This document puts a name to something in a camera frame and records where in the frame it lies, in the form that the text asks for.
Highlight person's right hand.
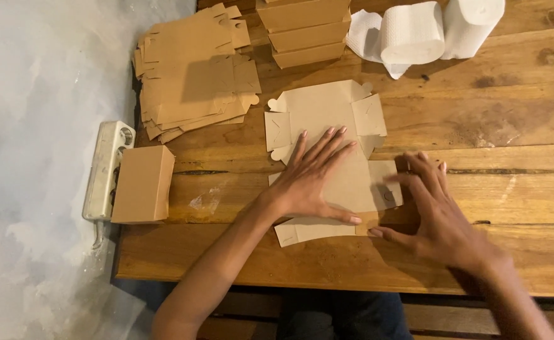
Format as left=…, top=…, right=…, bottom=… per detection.
left=368, top=151, right=506, bottom=277

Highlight squashed white tissue roll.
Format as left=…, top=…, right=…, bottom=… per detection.
left=345, top=1, right=446, bottom=80

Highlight person's dark trousers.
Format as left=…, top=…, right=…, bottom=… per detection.
left=276, top=290, right=415, bottom=340

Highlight round white tissue roll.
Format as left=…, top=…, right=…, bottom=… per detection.
left=440, top=0, right=506, bottom=60

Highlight stack of folded kraft boxes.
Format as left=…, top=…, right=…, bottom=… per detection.
left=255, top=0, right=352, bottom=70

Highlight closed kraft cardboard box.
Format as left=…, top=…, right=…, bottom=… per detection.
left=111, top=145, right=176, bottom=224

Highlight white power strip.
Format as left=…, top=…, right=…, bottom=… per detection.
left=82, top=121, right=136, bottom=222

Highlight person's left hand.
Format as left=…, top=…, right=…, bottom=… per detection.
left=264, top=126, right=363, bottom=225

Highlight pile of flat kraft blanks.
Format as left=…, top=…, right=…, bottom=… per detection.
left=132, top=2, right=262, bottom=145

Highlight wooden bench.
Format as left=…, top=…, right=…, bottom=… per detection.
left=197, top=289, right=554, bottom=340

